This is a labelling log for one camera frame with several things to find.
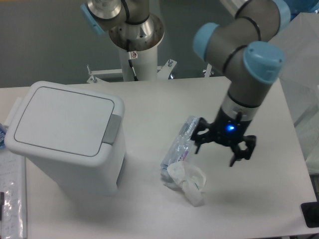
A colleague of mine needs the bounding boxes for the crushed clear plastic bottle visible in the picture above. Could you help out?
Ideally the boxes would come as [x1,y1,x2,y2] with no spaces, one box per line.
[160,116,199,182]

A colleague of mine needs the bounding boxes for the white pedestal base frame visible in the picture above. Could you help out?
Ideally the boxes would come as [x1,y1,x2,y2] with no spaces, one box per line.
[86,58,214,84]

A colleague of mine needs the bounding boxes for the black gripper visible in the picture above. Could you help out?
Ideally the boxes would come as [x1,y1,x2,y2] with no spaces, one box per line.
[190,108,257,167]

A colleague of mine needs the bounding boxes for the black device at right edge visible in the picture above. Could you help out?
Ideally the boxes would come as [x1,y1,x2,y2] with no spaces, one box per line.
[301,202,319,228]

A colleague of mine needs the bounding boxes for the black cable on pedestal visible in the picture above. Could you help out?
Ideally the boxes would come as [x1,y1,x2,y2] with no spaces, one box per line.
[128,51,139,82]

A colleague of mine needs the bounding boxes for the paper sheet in plastic sleeve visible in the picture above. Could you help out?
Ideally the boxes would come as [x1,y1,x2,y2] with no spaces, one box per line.
[0,149,27,239]

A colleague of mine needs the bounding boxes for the white push-lid trash can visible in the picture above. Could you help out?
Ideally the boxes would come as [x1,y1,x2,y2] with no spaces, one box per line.
[4,81,126,196]

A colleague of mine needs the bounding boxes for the blue plastic water bottle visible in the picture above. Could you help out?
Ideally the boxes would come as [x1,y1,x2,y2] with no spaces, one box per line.
[285,0,319,20]

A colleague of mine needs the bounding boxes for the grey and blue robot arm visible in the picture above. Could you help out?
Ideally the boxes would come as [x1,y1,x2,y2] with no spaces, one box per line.
[80,0,290,164]

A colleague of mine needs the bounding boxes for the blue packet at left edge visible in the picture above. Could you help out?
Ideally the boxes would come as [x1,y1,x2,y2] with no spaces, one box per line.
[0,124,7,150]

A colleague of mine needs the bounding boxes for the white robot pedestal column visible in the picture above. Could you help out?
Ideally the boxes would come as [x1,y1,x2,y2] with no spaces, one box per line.
[119,46,158,82]

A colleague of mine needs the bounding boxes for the crumpled white tissue wrapper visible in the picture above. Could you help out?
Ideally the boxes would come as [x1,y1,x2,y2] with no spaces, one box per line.
[161,161,206,207]

